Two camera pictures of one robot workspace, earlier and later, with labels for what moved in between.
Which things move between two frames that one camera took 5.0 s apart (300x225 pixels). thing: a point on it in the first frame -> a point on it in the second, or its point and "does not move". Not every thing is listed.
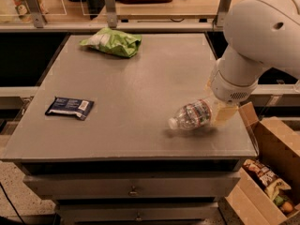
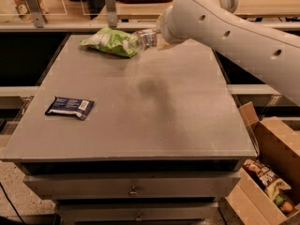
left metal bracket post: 34,7 does not move
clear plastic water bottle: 193,115 -> 143,39
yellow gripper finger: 208,84 -> 158,23
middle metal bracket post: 111,6 does not move
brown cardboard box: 278,147 does not move
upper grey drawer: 133,185 does not move
